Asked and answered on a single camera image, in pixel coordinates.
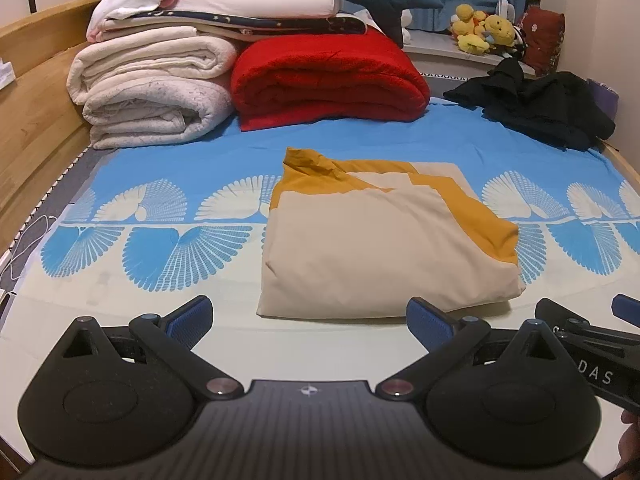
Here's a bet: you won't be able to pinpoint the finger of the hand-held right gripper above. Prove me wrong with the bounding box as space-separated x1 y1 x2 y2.
536 298 640 346
612 294 640 322

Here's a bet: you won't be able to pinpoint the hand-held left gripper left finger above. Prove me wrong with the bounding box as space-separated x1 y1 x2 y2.
47 295 251 402

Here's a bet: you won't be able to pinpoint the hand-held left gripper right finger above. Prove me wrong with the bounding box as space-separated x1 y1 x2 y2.
369 297 571 402

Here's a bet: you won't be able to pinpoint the beige and mustard hooded jacket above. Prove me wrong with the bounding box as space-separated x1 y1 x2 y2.
256 147 527 318

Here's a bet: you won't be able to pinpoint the black clothes pile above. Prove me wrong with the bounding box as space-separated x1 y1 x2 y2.
442 57 617 152

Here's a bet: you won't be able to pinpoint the white pink folded clothes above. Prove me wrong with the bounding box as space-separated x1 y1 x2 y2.
165 0 341 22

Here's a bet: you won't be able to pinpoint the person's right hand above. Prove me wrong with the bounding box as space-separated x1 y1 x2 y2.
619 409 640 471

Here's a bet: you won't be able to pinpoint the blue white fan-print bed sheet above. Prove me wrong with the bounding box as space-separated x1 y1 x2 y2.
0 95 640 356

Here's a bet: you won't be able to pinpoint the grey mattress pad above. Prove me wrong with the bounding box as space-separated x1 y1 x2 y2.
0 147 108 301

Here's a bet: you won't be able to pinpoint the white speckled folded quilt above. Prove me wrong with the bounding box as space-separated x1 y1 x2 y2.
82 80 237 151

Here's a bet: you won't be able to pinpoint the purple bag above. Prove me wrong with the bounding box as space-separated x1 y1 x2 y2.
587 77 620 111

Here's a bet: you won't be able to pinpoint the wooden bed headboard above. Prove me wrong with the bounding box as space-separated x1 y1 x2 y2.
0 0 108 256

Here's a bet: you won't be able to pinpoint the cream folded blanket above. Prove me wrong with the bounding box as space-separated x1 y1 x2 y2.
66 27 240 107

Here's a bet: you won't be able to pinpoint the red folded fleece blanket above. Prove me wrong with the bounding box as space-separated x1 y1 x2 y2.
230 29 432 132

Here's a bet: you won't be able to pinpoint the grey window ledge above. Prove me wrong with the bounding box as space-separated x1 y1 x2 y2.
402 30 538 81

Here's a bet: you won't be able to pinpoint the dark red cushion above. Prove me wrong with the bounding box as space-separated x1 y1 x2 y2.
520 6 566 77

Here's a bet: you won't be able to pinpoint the dark star-print folded blanket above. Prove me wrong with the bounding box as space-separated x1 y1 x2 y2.
95 7 368 43

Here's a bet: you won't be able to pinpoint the wooden bed side rail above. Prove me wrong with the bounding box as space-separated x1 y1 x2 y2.
597 142 640 191

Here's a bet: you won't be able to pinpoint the white cable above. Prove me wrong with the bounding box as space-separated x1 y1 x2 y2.
0 215 56 281

